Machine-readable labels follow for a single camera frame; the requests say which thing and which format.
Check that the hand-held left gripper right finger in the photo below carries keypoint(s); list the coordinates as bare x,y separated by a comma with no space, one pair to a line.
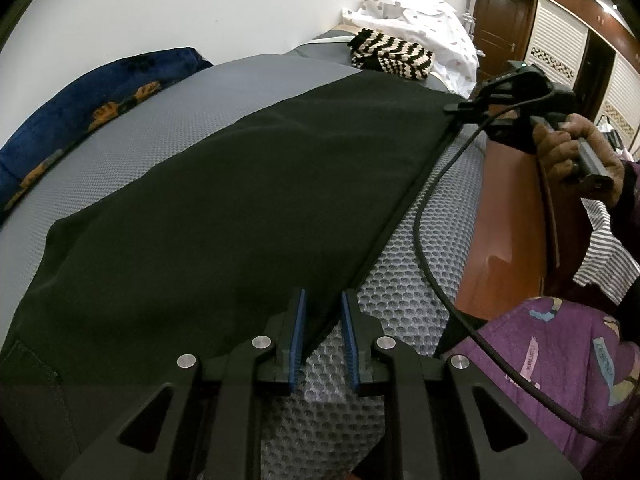
349,340

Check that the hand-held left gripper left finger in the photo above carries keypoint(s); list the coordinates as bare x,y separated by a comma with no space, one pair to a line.
299,330

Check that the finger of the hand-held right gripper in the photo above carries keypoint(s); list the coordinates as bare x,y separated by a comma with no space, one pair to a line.
457,107

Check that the black pants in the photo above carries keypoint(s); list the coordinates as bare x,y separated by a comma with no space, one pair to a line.
225,200

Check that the person's right forearm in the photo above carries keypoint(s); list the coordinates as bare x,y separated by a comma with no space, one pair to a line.
630,195

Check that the person's right hand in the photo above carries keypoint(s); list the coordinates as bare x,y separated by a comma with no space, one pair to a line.
560,155

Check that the white louvered wardrobe door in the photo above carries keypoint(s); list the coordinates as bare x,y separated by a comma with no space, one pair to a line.
622,95
557,40

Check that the brown wooden door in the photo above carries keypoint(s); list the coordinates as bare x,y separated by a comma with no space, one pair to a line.
500,15

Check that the black and white striped knit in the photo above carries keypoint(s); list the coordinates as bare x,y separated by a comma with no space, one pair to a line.
395,52

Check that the grey and white striped cloth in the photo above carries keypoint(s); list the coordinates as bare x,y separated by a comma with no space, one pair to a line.
605,260

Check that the person's purple printed clothing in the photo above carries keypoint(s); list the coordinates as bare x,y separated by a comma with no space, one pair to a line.
550,350

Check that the grey mesh mattress mat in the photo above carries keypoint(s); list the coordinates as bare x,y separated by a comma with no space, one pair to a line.
175,110

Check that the blue patterned pillow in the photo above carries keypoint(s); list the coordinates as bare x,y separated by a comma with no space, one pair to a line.
75,95

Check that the brown wooden bed frame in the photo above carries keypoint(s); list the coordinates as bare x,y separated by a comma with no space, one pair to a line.
500,240

